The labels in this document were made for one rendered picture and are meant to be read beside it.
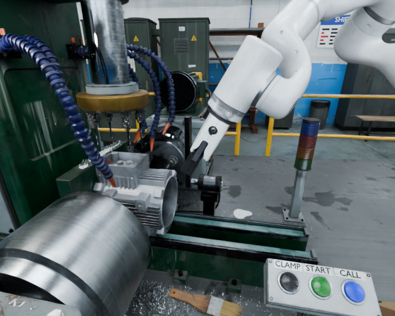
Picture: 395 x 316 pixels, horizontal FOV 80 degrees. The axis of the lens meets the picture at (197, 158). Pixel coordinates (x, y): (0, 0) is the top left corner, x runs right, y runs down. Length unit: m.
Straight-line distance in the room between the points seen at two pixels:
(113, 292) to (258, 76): 0.45
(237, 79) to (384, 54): 0.44
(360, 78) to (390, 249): 4.95
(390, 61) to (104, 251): 0.78
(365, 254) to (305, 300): 0.59
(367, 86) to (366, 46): 5.09
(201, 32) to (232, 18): 2.02
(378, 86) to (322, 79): 1.02
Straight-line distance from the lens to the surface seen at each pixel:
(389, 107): 6.25
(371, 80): 5.95
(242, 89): 0.48
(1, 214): 0.80
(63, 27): 0.85
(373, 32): 0.84
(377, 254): 1.06
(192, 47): 3.74
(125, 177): 0.68
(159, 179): 0.67
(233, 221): 0.81
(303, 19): 0.65
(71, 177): 0.65
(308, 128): 0.91
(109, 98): 0.59
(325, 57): 6.02
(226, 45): 5.63
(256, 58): 0.48
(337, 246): 1.02
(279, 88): 0.48
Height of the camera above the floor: 1.41
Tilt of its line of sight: 23 degrees down
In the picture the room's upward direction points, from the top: straight up
